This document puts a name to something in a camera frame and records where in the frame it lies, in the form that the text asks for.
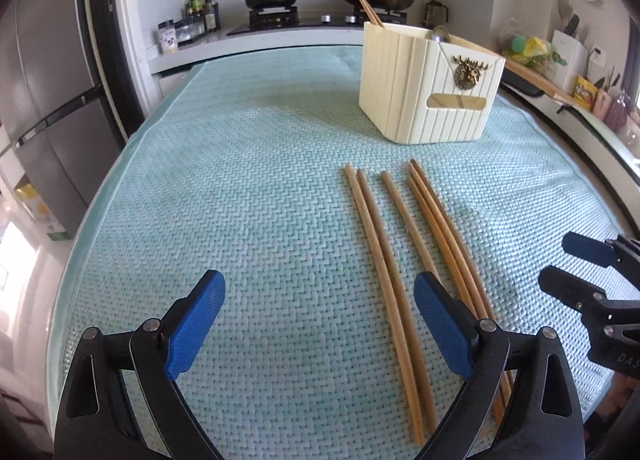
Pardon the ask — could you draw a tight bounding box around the set of wooden chopsticks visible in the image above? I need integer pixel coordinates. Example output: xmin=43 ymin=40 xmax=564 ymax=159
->
xmin=342 ymin=159 xmax=513 ymax=447

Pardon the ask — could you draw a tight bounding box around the grey refrigerator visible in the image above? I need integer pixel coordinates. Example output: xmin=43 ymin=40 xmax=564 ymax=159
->
xmin=0 ymin=0 xmax=126 ymax=241

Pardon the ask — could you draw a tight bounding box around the black door frame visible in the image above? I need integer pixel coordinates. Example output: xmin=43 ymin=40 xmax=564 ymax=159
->
xmin=75 ymin=0 xmax=146 ymax=141

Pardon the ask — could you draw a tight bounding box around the yellow can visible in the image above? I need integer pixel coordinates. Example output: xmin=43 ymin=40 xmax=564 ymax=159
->
xmin=572 ymin=76 xmax=598 ymax=108

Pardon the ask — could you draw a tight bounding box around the cream ribbed plastic box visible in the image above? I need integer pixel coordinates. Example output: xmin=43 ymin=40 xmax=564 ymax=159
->
xmin=358 ymin=21 xmax=506 ymax=146

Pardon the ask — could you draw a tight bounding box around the wooden cutting board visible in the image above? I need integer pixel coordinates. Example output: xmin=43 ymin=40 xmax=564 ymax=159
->
xmin=502 ymin=60 xmax=576 ymax=106

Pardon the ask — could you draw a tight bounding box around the rack of spice jars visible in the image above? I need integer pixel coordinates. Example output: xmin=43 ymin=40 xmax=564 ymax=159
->
xmin=157 ymin=17 xmax=206 ymax=56

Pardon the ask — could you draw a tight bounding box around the white knife holder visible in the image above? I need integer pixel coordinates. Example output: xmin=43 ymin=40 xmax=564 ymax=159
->
xmin=545 ymin=30 xmax=588 ymax=81

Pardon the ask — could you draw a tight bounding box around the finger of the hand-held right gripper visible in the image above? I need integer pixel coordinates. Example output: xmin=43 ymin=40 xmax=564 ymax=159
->
xmin=562 ymin=232 xmax=640 ymax=298
xmin=537 ymin=265 xmax=608 ymax=321

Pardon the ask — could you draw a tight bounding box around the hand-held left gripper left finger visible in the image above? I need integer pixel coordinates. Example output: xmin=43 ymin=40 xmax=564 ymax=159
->
xmin=52 ymin=269 xmax=227 ymax=460

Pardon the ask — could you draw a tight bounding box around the black tray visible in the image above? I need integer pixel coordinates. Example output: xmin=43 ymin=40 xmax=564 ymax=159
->
xmin=500 ymin=82 xmax=545 ymax=99

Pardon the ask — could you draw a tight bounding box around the plastic bag of sponges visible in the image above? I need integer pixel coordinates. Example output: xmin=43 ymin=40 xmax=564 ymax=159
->
xmin=500 ymin=17 xmax=563 ymax=68

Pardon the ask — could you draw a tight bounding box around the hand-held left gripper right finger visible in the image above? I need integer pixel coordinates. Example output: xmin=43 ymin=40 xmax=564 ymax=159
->
xmin=413 ymin=271 xmax=586 ymax=460

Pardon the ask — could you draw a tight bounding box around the yellow printed cardboard box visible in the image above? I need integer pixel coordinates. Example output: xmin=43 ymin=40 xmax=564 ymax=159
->
xmin=12 ymin=180 xmax=56 ymax=233

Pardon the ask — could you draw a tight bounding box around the black gas hob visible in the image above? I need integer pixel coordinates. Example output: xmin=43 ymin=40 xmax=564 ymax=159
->
xmin=227 ymin=10 xmax=366 ymax=37

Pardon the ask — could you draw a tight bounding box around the purple soap bottle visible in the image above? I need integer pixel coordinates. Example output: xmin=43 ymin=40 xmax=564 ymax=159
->
xmin=605 ymin=90 xmax=632 ymax=133

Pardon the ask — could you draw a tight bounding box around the light blue towel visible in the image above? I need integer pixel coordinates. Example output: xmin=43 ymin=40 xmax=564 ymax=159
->
xmin=47 ymin=45 xmax=631 ymax=460

